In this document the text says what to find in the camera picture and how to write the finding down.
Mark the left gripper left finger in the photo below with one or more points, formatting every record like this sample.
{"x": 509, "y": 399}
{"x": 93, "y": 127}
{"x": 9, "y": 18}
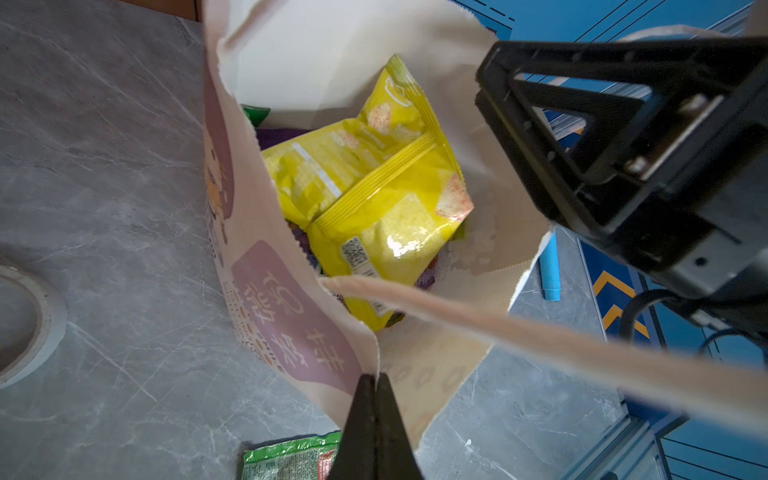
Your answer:
{"x": 356, "y": 454}

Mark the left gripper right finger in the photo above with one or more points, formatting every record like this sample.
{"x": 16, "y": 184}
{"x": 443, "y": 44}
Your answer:
{"x": 394, "y": 456}

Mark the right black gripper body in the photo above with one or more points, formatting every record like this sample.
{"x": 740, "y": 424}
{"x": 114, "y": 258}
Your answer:
{"x": 688, "y": 204}

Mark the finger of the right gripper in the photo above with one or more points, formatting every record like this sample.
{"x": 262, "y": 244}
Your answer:
{"x": 595, "y": 130}

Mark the green white snack packet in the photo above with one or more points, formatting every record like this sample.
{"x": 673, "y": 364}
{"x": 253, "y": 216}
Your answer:
{"x": 302, "y": 458}

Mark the yellow snack bag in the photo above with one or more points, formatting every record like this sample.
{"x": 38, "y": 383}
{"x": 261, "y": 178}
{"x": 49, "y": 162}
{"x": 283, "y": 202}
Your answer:
{"x": 378, "y": 195}

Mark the white printed paper bag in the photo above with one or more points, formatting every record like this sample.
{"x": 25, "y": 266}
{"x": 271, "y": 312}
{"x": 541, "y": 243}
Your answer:
{"x": 309, "y": 62}

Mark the purple Fox's candy bag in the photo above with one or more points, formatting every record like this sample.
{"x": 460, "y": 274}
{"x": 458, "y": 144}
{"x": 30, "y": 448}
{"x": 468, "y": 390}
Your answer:
{"x": 268, "y": 138}

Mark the green snack bag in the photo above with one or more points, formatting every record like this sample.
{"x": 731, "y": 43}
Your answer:
{"x": 255, "y": 115}

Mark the aluminium frame rail base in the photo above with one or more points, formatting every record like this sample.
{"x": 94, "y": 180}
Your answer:
{"x": 628, "y": 449}

